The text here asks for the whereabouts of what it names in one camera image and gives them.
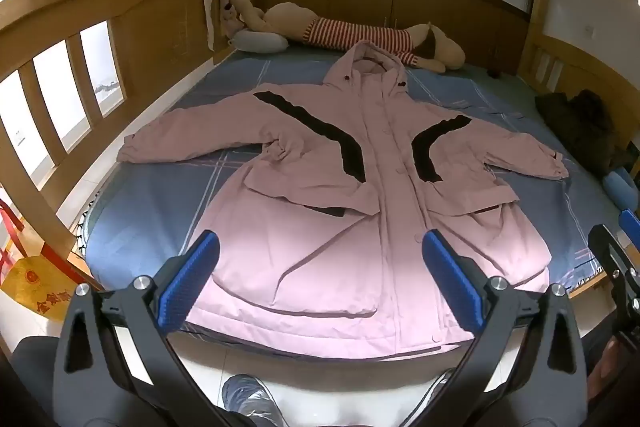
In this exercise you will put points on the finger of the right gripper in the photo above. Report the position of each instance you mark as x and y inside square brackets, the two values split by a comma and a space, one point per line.
[615, 262]
[630, 224]

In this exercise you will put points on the pink hooded winter coat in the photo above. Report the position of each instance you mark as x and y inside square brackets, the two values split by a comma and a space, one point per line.
[320, 234]

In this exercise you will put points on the yellow red shopping bag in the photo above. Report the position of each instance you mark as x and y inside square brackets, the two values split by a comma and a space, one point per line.
[33, 274]

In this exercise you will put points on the black clothes pile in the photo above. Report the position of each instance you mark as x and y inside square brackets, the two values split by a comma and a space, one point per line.
[585, 129]

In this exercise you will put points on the blue plaid bed sheet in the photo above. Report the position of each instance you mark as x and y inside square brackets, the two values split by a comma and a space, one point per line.
[145, 214]

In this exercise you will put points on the small white plush dog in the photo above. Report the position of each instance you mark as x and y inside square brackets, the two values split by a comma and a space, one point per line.
[230, 22]

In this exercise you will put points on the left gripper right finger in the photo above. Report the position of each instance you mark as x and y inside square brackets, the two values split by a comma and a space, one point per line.
[524, 366]

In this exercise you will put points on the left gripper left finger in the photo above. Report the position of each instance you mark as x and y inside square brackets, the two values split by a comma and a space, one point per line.
[115, 365]

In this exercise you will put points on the long striped plush dog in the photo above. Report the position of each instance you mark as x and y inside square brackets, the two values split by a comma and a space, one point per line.
[422, 46]

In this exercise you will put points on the light blue pillow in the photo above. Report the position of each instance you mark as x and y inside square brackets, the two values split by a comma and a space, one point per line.
[621, 189]

